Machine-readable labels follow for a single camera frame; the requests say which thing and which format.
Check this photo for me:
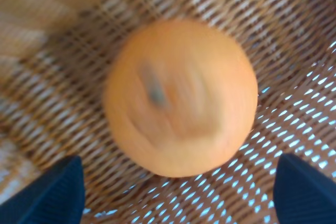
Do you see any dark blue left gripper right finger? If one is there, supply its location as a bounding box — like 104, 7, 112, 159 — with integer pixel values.
273, 153, 335, 224

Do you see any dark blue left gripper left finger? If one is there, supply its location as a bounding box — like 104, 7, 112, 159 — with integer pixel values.
1, 156, 85, 223

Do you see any orange with stem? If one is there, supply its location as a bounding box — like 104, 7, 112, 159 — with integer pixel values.
102, 19, 258, 177

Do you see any orange wicker basket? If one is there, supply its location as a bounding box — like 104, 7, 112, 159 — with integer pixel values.
1, 0, 335, 223

